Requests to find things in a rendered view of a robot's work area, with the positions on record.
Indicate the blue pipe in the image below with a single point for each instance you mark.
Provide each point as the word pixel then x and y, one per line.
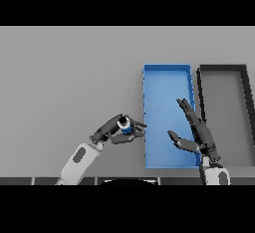
pixel 125 124

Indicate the dark grey bin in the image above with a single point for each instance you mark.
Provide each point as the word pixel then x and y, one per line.
pixel 227 114

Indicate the blue bin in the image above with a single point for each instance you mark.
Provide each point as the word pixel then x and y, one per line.
pixel 167 117

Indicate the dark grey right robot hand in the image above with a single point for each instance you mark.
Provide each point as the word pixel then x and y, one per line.
pixel 202 134

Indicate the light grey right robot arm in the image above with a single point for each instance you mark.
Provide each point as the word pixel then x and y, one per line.
pixel 213 174

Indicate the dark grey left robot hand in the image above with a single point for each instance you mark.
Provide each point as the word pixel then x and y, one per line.
pixel 107 130

